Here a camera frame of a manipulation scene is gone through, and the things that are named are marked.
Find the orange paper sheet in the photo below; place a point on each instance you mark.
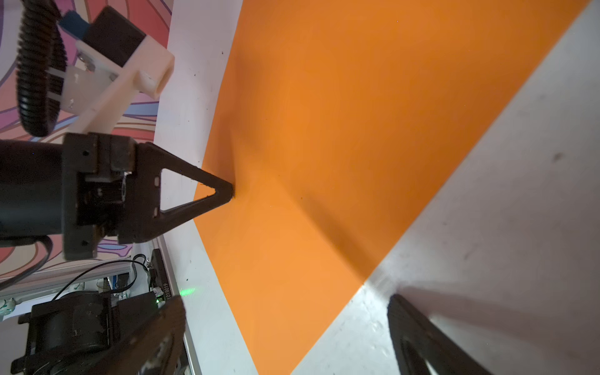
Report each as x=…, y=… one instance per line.
x=338, y=122

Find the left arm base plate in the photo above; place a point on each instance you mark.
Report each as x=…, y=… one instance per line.
x=80, y=326

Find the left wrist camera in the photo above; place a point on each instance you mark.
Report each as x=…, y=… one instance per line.
x=119, y=62

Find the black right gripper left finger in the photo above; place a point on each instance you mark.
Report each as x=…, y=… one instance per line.
x=153, y=348

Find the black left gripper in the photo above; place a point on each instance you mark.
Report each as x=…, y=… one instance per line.
x=162, y=192

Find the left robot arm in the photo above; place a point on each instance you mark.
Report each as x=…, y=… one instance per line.
x=31, y=171

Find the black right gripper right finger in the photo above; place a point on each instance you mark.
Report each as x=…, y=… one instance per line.
x=420, y=346

